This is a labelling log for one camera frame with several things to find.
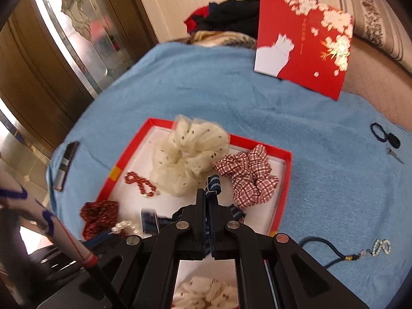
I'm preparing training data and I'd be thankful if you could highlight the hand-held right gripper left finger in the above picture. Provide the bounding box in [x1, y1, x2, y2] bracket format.
[79, 188, 207, 309]

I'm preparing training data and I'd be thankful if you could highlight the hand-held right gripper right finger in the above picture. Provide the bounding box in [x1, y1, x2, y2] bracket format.
[211, 195, 371, 309]

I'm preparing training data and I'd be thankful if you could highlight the black hair tie with striped bow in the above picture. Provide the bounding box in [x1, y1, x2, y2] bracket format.
[205, 174, 248, 224]

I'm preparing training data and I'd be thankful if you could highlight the blue striped ribbon clip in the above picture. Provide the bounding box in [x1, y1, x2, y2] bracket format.
[141, 209, 174, 235]

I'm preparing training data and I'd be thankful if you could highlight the red plaid scrunchie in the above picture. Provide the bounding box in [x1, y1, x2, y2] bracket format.
[214, 144, 279, 210]

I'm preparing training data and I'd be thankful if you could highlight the white dotted scrunchie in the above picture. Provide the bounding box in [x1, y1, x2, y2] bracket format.
[172, 275, 239, 309]

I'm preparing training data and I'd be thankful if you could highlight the cream tulle scrunchie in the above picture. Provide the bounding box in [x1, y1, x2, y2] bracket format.
[150, 114, 230, 198]

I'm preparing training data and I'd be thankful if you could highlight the white pearl bracelet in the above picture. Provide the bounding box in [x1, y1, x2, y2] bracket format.
[111, 219, 142, 236]

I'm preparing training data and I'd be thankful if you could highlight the red bead bracelet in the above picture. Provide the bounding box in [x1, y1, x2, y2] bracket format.
[124, 171, 161, 198]

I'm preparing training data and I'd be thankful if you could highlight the red gift box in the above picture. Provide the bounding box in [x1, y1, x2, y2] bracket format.
[96, 118, 293, 309]

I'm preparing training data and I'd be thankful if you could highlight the red polka dot scrunchie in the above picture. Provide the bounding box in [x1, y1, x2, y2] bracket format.
[80, 200, 119, 240]

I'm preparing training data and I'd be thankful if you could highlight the blue towel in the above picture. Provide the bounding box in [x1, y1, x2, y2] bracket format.
[45, 40, 412, 309]

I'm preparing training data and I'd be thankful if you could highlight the golden scarf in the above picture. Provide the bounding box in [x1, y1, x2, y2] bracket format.
[187, 30, 258, 49]

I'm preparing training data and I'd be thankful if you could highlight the red box lid with cat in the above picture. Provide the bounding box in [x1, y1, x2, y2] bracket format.
[254, 0, 354, 101]

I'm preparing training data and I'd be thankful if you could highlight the metal hair clip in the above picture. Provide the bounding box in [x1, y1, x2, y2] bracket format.
[387, 147, 405, 165]

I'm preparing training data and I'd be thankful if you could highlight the small black scrunchie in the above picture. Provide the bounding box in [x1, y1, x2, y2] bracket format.
[385, 133, 401, 149]

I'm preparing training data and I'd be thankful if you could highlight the pink sofa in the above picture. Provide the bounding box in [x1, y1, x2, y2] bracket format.
[341, 35, 412, 126]

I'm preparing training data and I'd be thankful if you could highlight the dark clothes pile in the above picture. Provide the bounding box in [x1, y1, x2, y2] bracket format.
[183, 0, 261, 37]

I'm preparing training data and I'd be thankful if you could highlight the wooden glass door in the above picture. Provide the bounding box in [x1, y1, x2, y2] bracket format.
[0, 0, 160, 168]

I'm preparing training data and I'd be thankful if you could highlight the striped pillow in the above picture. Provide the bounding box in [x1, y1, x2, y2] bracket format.
[280, 0, 412, 71]

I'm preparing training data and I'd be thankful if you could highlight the black cable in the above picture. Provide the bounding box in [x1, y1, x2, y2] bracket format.
[86, 262, 127, 309]

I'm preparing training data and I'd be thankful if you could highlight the dark blue cord with pearls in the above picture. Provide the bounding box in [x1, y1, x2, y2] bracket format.
[299, 236, 392, 269]

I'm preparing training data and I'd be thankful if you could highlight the white printed cable sleeve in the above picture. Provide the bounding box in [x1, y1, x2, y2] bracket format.
[0, 167, 99, 269]

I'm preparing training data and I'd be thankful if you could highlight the thin black hair tie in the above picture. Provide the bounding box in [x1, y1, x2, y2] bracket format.
[370, 122, 391, 142]

